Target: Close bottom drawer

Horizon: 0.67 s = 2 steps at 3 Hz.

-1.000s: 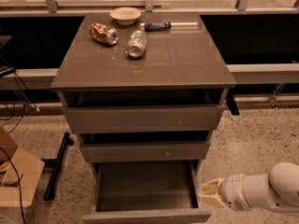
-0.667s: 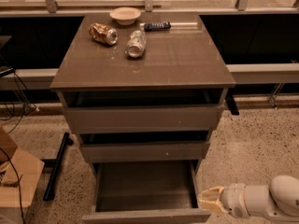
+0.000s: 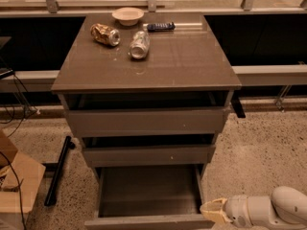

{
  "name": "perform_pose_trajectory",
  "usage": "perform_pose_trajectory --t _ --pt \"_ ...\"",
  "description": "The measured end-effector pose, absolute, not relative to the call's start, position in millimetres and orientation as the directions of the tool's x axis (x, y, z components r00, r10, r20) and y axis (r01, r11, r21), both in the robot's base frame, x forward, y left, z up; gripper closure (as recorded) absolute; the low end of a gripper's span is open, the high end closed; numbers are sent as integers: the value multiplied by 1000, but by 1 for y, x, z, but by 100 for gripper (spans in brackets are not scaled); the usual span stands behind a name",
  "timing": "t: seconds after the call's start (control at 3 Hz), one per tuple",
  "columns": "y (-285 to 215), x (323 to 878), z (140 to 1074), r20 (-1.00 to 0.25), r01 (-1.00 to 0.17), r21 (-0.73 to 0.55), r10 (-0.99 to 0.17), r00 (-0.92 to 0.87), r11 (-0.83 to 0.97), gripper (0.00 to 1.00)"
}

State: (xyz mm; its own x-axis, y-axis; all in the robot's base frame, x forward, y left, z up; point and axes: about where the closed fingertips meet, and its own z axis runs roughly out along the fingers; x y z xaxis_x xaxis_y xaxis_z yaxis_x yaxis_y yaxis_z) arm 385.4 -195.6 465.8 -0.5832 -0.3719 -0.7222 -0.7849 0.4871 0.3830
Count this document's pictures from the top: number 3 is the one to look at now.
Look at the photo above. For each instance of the grey drawer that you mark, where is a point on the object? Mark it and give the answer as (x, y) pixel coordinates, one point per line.
(121, 114)
(148, 150)
(149, 198)

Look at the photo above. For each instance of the crushed gold can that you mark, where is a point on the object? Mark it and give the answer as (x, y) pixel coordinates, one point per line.
(105, 34)

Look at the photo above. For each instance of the blue snack bar wrapper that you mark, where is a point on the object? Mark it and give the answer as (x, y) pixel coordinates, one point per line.
(161, 27)

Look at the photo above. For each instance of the metal railing frame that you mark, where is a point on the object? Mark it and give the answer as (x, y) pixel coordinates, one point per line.
(153, 0)

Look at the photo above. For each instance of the grey middle drawer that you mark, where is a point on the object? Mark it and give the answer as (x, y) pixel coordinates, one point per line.
(148, 150)

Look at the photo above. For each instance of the black bracket behind cabinet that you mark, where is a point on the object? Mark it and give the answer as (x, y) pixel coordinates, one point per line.
(237, 106)

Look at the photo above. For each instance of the white bowl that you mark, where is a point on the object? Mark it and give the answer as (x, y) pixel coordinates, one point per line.
(128, 16)

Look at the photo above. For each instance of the crushed silver can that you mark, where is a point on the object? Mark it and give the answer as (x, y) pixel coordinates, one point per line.
(140, 45)

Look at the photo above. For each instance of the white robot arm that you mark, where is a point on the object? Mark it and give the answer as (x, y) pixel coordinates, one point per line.
(284, 209)

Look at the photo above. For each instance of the grey bottom drawer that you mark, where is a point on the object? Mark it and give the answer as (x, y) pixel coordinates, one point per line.
(149, 198)

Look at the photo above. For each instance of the grey drawer cabinet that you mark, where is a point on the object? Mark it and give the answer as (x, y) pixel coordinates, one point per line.
(187, 58)

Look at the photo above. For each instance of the black bar on floor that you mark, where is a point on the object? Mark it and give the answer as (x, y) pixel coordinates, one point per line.
(56, 170)

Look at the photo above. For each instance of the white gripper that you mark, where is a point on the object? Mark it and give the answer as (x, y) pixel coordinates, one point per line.
(236, 209)

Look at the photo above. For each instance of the grey top drawer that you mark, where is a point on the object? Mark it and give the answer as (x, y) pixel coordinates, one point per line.
(121, 114)

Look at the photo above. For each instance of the cardboard box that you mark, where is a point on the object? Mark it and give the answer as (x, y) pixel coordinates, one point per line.
(21, 178)

